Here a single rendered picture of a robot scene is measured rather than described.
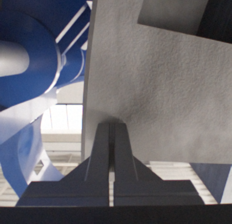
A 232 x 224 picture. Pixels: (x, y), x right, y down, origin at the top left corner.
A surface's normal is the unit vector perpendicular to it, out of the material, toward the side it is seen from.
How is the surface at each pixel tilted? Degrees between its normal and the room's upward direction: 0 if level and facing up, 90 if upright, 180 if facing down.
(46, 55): 90
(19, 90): 90
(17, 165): 90
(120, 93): 90
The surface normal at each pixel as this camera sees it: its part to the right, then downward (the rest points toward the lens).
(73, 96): 0.00, 0.29
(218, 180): -1.00, -0.01
